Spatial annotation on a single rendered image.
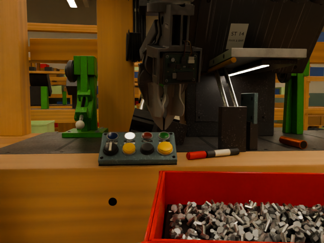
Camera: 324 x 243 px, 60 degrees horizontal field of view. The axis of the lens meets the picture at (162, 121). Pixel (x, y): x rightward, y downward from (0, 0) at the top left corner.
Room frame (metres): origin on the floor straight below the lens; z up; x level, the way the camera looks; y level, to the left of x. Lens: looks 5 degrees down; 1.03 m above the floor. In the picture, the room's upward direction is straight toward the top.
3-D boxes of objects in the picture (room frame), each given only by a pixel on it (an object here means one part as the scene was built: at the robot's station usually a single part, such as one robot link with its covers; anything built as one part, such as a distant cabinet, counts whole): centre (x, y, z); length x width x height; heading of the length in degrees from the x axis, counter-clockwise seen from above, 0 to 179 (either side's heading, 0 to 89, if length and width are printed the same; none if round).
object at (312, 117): (9.59, -5.13, 0.37); 1.20 x 0.81 x 0.74; 101
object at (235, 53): (0.78, -0.21, 1.11); 0.39 x 0.16 x 0.03; 4
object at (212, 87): (1.02, -0.22, 1.07); 0.30 x 0.18 x 0.34; 94
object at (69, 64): (0.98, 0.31, 1.12); 0.07 x 0.03 x 0.08; 4
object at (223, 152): (0.60, -0.11, 0.91); 0.13 x 0.02 x 0.02; 114
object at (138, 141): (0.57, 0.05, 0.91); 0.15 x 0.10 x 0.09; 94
